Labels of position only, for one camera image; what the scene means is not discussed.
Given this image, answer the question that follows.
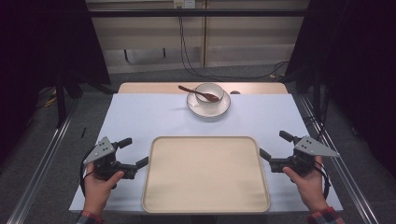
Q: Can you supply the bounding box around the white bowl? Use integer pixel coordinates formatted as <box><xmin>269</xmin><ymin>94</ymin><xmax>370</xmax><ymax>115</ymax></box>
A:
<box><xmin>194</xmin><ymin>82</ymin><xmax>225</xmax><ymax>106</ymax></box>

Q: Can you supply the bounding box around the white saucer with dark rim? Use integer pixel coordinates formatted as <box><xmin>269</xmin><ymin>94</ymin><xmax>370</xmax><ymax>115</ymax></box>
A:
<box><xmin>186</xmin><ymin>91</ymin><xmax>232</xmax><ymax>119</ymax></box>

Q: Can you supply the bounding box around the beige rectangular tray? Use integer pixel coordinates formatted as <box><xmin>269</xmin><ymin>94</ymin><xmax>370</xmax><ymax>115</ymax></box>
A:
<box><xmin>141</xmin><ymin>135</ymin><xmax>272</xmax><ymax>215</ymax></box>

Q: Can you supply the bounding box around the yellow cable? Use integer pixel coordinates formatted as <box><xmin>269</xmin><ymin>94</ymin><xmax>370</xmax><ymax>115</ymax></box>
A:
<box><xmin>43</xmin><ymin>89</ymin><xmax>59</xmax><ymax>108</ymax></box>

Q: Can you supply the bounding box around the metal floor rail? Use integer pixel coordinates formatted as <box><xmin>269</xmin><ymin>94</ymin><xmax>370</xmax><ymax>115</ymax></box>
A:
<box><xmin>5</xmin><ymin>98</ymin><xmax>80</xmax><ymax>224</ymax></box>
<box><xmin>298</xmin><ymin>94</ymin><xmax>381</xmax><ymax>224</ymax></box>

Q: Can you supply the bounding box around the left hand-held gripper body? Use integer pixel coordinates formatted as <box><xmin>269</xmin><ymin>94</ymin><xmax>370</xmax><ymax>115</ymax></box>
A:
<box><xmin>82</xmin><ymin>135</ymin><xmax>138</xmax><ymax>182</ymax></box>

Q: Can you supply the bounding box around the person's right hand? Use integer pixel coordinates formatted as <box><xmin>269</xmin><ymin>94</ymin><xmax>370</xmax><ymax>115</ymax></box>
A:
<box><xmin>282</xmin><ymin>156</ymin><xmax>330</xmax><ymax>215</ymax></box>

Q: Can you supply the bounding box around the white wall socket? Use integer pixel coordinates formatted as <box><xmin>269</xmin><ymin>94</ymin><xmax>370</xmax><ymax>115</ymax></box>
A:
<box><xmin>173</xmin><ymin>0</ymin><xmax>197</xmax><ymax>9</ymax></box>

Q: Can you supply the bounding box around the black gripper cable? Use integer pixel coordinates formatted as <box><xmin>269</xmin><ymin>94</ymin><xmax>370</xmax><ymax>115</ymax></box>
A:
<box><xmin>313</xmin><ymin>161</ymin><xmax>332</xmax><ymax>201</ymax></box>
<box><xmin>79</xmin><ymin>148</ymin><xmax>95</xmax><ymax>198</ymax></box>

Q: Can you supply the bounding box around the long black wall cable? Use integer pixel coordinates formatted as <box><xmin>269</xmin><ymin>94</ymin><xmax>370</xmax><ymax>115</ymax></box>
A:
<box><xmin>177</xmin><ymin>5</ymin><xmax>290</xmax><ymax>80</ymax></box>

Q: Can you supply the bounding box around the dark wooden spoon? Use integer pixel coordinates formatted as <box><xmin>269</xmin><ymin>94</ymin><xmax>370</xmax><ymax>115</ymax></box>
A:
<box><xmin>177</xmin><ymin>84</ymin><xmax>221</xmax><ymax>104</ymax></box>

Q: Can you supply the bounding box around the black horizontal frame bar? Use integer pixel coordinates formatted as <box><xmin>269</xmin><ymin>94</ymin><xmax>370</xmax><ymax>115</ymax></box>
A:
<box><xmin>88</xmin><ymin>7</ymin><xmax>310</xmax><ymax>19</ymax></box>

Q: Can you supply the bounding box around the black upright stand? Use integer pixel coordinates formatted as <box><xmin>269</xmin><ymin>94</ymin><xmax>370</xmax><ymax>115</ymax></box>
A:
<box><xmin>312</xmin><ymin>66</ymin><xmax>322</xmax><ymax>119</ymax></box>

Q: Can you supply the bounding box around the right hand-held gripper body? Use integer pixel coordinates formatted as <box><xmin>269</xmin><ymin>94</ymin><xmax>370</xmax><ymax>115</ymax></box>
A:
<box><xmin>269</xmin><ymin>135</ymin><xmax>341</xmax><ymax>178</ymax></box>

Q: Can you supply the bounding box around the pale blue table sheet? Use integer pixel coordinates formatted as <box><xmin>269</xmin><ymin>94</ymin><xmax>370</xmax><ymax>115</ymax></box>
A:
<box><xmin>68</xmin><ymin>92</ymin><xmax>344</xmax><ymax>215</ymax></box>

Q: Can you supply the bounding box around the person's left hand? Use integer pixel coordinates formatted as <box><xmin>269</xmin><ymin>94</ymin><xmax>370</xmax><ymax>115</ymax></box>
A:
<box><xmin>82</xmin><ymin>161</ymin><xmax>126</xmax><ymax>216</ymax></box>

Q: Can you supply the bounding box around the black curtain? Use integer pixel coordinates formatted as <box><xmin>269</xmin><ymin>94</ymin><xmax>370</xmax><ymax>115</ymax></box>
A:
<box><xmin>285</xmin><ymin>0</ymin><xmax>396</xmax><ymax>171</ymax></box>
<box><xmin>0</xmin><ymin>0</ymin><xmax>112</xmax><ymax>158</ymax></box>

